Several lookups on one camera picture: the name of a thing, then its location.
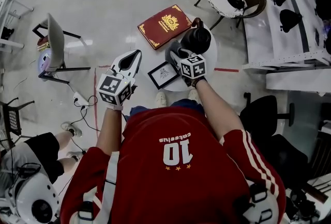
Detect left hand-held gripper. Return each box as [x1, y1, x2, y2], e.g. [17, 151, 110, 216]
[97, 49, 143, 107]

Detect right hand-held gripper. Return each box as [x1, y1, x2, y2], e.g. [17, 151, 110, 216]
[169, 48, 207, 87]

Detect black kettle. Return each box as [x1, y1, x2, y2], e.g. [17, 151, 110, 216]
[179, 17, 212, 55]

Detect grey fleece cloth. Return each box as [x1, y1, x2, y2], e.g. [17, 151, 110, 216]
[164, 40, 191, 65]

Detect person's left forearm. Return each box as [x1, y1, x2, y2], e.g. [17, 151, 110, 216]
[96, 108, 124, 153]

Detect person's right forearm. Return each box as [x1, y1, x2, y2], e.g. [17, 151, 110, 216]
[195, 80, 241, 141]

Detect person's right white shoe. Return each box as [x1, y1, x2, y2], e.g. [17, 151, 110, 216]
[188, 88, 200, 103]

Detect red book gold ornament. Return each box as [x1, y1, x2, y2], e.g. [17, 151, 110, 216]
[137, 4, 193, 50]

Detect person's blue shorts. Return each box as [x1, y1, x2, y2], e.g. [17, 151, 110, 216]
[124, 98, 205, 122]

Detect white power strip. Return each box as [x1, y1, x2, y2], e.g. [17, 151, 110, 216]
[73, 91, 90, 107]

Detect white round seat cushion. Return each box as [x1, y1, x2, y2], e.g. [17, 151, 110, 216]
[206, 0, 245, 19]

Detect white shelf rack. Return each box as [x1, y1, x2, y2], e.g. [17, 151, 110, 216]
[242, 0, 331, 93]

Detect grey shell chair black legs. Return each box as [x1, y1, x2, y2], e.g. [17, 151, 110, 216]
[32, 12, 92, 85]

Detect black office chair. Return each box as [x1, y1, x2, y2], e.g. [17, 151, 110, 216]
[239, 92, 308, 187]

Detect white purple bag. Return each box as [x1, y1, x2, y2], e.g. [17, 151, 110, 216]
[38, 51, 54, 76]

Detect stack of books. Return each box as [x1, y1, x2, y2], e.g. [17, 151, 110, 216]
[37, 36, 51, 53]

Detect row of black bags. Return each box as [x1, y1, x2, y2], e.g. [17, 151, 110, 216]
[263, 0, 331, 54]

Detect person's red jersey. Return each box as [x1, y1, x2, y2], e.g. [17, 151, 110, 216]
[59, 107, 287, 224]

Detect black mesh metal chair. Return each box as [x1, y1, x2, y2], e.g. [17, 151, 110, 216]
[0, 97, 36, 148]

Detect white desk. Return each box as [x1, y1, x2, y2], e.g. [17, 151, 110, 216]
[0, 0, 34, 54]

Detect black picture frame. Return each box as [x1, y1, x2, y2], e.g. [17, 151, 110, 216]
[147, 61, 181, 90]

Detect black floor cable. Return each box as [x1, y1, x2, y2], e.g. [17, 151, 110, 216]
[71, 95, 101, 156]

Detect white harness strap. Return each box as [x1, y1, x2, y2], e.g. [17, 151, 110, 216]
[242, 183, 281, 224]
[77, 151, 120, 224]

